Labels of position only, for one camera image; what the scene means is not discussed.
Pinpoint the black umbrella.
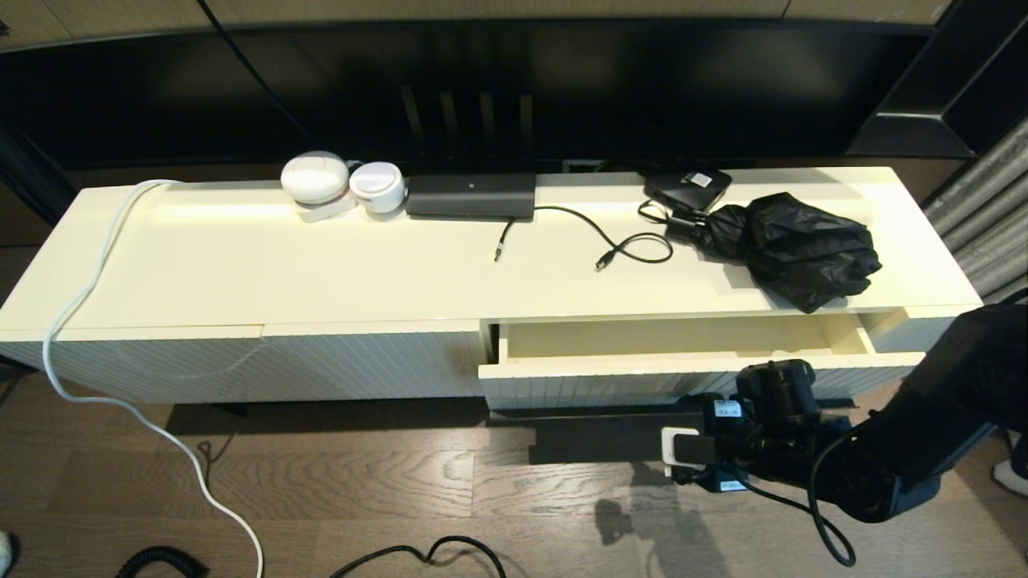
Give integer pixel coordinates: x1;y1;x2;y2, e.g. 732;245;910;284
637;191;883;314

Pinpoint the black television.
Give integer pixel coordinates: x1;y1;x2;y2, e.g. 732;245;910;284
0;18;944;173

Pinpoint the white power cable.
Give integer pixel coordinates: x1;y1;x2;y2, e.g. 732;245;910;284
43;181;266;578

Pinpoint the white rounded floor object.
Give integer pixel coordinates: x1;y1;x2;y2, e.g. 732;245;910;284
993;459;1028;499

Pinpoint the white tv cabinet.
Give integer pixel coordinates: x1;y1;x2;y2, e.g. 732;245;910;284
0;167;987;418

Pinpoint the small white round device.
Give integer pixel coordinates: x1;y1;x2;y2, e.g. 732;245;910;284
349;162;406;215

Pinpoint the black router with antennas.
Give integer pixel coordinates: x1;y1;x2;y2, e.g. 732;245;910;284
399;85;537;222

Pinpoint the black coiled cable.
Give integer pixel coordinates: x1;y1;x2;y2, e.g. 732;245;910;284
116;546;211;578

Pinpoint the small black set-top box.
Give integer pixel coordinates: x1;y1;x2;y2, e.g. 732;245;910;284
642;169;733;215

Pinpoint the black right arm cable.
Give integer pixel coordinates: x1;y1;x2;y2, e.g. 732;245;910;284
739;450;857;568

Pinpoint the black shelf unit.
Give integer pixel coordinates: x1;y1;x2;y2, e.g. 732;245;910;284
843;0;1028;160

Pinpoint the white fluted drawer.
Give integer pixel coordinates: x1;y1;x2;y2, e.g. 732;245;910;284
479;311;926;411

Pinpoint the grey curtain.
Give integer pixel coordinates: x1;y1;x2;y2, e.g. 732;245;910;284
920;112;1028;306

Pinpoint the white egg-shaped device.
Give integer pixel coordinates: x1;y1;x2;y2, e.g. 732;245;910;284
280;151;352;206

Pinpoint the long black looped cable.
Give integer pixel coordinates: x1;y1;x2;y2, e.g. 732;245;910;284
532;206;674;272

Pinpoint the black floor cable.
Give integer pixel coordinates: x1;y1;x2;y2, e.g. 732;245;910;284
329;535;507;578

